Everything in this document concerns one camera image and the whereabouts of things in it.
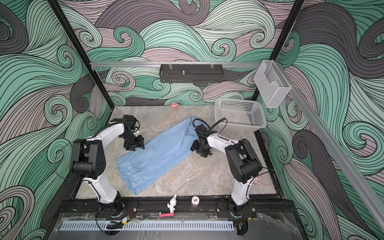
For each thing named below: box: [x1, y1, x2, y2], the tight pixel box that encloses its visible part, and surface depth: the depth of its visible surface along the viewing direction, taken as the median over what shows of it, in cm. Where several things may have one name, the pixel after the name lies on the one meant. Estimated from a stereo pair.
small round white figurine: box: [191, 195, 200, 205], surface depth 72 cm
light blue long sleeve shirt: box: [117, 116, 206, 195], surface depth 91 cm
